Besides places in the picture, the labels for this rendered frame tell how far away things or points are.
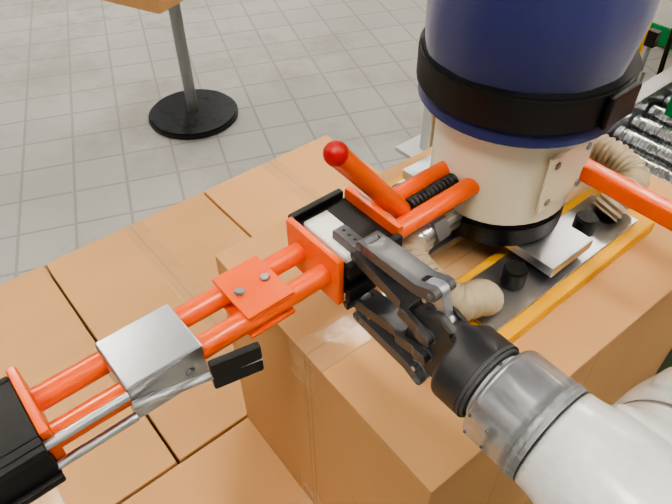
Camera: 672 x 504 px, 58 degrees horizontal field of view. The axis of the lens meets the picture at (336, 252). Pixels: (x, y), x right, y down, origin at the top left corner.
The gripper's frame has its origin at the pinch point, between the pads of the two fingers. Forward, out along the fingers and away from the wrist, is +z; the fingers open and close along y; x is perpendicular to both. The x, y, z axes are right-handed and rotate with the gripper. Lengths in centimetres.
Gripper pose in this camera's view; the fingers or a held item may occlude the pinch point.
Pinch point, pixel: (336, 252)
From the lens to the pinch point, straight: 61.1
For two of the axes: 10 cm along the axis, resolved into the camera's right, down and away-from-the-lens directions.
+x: 7.7, -4.4, 4.6
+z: -6.4, -5.5, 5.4
